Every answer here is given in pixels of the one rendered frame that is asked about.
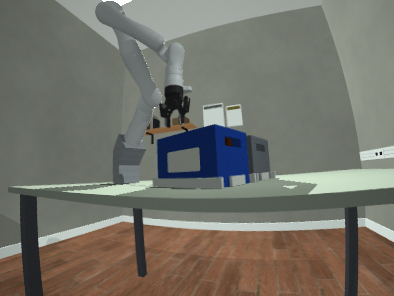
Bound dark blue bottle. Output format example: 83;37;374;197
225;137;232;146

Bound blue divided crate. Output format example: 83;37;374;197
157;124;250;188

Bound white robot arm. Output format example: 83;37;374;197
95;1;192;146

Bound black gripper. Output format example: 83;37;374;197
159;85;190;128

